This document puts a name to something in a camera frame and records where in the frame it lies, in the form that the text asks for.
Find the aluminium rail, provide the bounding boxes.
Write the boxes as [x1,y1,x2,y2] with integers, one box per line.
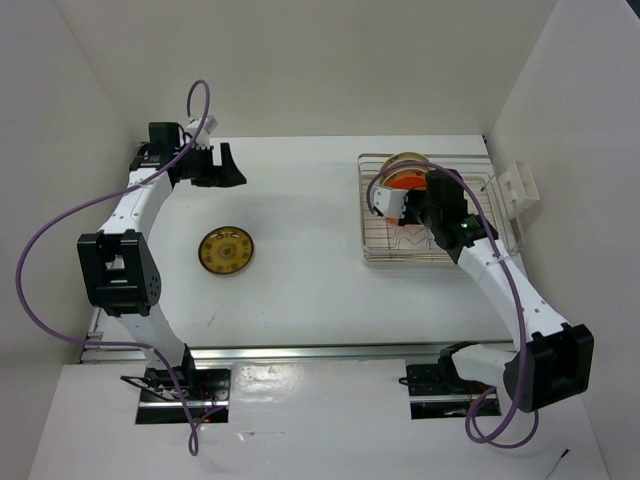
[79,339,526,366]

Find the white cutlery holder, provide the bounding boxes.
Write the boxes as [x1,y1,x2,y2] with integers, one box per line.
[498,161,540,220]

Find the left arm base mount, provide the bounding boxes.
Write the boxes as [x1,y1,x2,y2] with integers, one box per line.
[127,367,231,425]

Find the cream floral plate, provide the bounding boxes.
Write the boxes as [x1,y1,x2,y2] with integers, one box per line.
[380,162,431,179]
[379,166,430,190]

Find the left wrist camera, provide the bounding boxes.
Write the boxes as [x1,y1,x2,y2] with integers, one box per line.
[185,115,218,141]

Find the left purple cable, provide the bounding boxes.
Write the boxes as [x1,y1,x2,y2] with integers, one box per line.
[15,79,219,457]

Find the yellow patterned plate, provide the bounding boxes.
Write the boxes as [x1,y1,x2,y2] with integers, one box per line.
[197,226,255,276]

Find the orange plate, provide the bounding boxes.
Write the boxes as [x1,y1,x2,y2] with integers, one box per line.
[384,170,427,191]

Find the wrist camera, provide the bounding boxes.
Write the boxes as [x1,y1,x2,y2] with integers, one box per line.
[370,185,407,218]
[185,115,218,141]

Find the wire dish rack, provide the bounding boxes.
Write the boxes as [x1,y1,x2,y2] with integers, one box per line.
[357,153,519,264]

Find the blue white patterned plate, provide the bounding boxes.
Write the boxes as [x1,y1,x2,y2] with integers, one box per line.
[386,214,419,227]

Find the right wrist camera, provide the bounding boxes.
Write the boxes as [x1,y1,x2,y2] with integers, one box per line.
[370,185,407,218]

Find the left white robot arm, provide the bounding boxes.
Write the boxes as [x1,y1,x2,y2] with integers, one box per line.
[77,116,247,400]

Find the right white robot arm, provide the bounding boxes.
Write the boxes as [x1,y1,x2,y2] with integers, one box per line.
[372,169,595,413]

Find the cream plate with dark blotch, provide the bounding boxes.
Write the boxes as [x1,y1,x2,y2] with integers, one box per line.
[381,151,429,171]

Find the purple cable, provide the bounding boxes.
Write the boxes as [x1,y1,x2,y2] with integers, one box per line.
[15,79,219,457]
[366,164,536,446]

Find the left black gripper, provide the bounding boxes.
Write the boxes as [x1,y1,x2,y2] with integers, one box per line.
[173,143,245,188]

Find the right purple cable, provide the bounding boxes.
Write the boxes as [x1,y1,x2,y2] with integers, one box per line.
[366,164,536,446]

